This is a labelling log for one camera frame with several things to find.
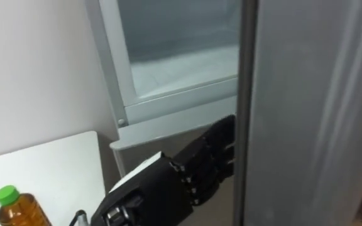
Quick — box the white table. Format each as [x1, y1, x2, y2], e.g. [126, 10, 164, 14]
[0, 131, 107, 226]

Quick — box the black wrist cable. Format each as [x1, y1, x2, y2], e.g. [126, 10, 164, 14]
[69, 209, 89, 226]

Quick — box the grey fridge door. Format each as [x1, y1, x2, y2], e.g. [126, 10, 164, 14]
[233, 0, 362, 226]

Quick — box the tea bottle with green cap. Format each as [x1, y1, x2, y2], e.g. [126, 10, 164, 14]
[0, 185, 53, 226]

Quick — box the grey fridge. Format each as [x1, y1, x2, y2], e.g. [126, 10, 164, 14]
[85, 0, 242, 226]

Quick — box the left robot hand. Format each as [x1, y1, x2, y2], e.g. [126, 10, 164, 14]
[90, 114, 236, 226]

